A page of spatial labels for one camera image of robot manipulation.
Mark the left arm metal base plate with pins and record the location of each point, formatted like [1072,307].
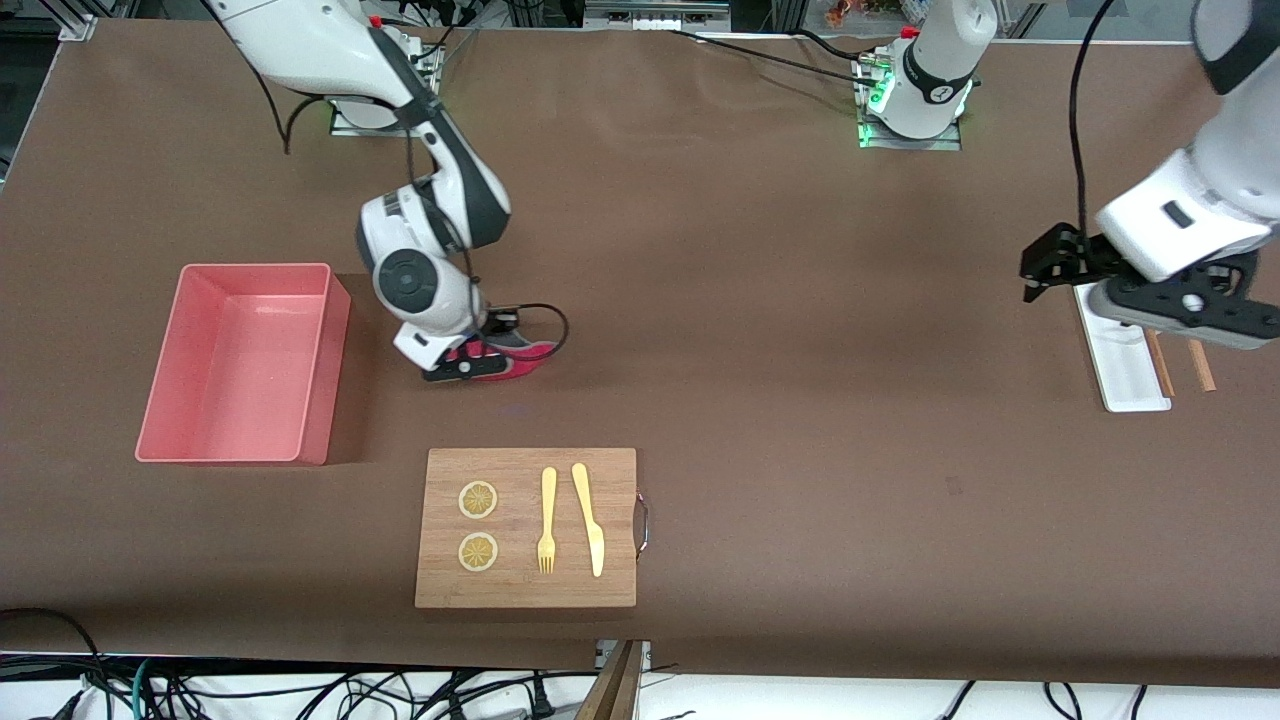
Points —
[910,145]

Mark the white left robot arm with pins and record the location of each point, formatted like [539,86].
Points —
[1190,220]

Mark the aluminium frame profile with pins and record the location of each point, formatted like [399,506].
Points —
[655,12]

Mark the wooden beam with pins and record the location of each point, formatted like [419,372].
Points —
[615,695]

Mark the pink plastic bin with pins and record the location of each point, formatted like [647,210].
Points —
[240,370]

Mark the yellow plastic fork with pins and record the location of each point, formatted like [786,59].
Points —
[548,490]

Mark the white rack base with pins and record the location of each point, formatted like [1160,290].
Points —
[1130,380]

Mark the yellow plastic knife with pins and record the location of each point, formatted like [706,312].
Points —
[596,550]

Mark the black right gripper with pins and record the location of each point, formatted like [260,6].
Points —
[497,328]

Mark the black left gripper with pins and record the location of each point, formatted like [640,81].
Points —
[1078,254]

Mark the wooden cutting board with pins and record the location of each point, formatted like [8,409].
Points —
[440,590]

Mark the lemon slice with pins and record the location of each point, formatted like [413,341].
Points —
[477,552]
[477,500]

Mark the metal bracket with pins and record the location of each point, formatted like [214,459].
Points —
[645,652]

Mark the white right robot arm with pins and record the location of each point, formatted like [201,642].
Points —
[440,170]

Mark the pink fleece cloth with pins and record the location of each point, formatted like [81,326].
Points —
[530,355]

